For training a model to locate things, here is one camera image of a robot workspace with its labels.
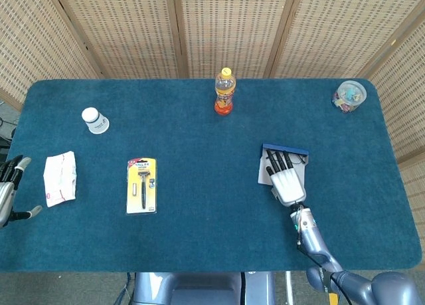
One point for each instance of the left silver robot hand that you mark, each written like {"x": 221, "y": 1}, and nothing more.
{"x": 5, "y": 195}

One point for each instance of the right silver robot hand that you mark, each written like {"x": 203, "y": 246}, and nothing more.
{"x": 289, "y": 188}

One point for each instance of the blue packaged item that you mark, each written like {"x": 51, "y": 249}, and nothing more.
{"x": 264, "y": 177}

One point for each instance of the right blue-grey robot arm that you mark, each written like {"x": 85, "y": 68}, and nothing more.
{"x": 313, "y": 242}

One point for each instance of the orange juice bottle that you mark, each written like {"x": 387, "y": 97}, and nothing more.
{"x": 224, "y": 99}

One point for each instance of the black background equipment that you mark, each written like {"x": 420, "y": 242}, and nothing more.
{"x": 3, "y": 142}

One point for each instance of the white tissue pack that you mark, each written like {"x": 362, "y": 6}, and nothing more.
{"x": 59, "y": 178}

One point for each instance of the blue table cloth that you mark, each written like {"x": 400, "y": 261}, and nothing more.
{"x": 199, "y": 152}

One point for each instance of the clear jar of clips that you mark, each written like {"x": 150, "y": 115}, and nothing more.
{"x": 348, "y": 97}

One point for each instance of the white paper cup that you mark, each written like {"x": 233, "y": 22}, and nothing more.
{"x": 96, "y": 122}

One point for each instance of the yellow floor tape strip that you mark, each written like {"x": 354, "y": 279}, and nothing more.
{"x": 332, "y": 300}

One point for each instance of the blue-grey robot torso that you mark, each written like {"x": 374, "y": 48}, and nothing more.
{"x": 199, "y": 288}

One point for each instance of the yellow razor blister pack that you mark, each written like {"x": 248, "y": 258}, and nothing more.
{"x": 142, "y": 172}

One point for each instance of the woven folding screen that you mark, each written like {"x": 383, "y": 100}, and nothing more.
{"x": 232, "y": 29}

